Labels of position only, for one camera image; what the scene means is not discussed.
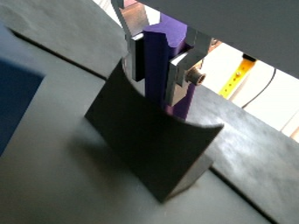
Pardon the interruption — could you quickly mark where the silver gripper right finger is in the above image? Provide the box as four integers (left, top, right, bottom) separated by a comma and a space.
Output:
165, 27, 211, 106

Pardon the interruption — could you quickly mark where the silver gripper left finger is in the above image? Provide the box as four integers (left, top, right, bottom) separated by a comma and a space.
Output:
111, 0, 150, 81

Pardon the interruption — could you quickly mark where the purple star-profile bar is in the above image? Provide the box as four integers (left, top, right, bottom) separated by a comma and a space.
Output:
145, 14, 195, 119

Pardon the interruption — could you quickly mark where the black curved fixture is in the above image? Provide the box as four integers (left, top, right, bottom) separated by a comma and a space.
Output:
86, 63, 223, 202

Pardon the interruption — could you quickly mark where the blue shape-sorter block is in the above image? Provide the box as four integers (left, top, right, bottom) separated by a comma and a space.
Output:
0, 59, 45, 155

